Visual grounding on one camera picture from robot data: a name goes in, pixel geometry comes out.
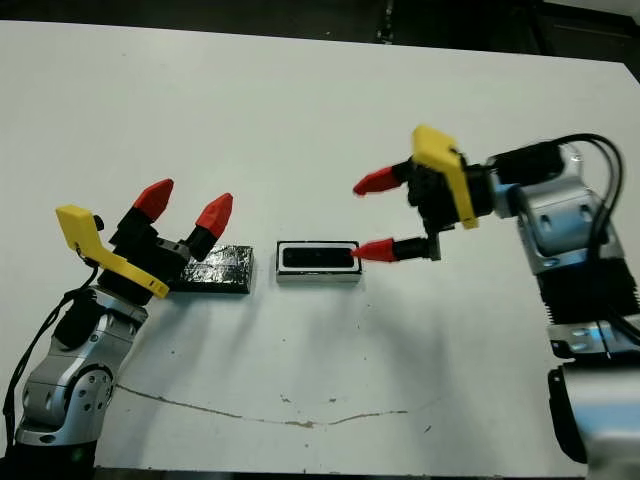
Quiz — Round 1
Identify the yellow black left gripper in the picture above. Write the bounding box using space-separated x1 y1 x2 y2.
55 178 235 306

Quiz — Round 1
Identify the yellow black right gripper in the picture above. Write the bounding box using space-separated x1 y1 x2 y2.
351 124 496 264

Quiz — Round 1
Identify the glossy black box lid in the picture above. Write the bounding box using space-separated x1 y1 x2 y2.
172 243 255 296

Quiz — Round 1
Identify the small black camera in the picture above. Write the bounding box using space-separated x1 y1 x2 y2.
282 244 357 267

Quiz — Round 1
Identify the dark background cabinet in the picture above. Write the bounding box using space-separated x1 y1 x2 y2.
530 0 640 64

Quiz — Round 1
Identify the white-lined camera box base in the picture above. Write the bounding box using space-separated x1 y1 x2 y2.
276 239 365 286

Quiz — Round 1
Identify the black background post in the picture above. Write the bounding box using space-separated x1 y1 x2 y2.
374 0 397 46

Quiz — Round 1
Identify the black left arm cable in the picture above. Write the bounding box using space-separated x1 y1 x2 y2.
2 259 99 444

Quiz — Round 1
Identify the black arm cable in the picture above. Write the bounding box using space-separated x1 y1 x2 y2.
2 259 99 444
549 132 640 346

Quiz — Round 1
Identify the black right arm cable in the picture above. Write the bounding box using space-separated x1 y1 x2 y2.
549 132 640 346

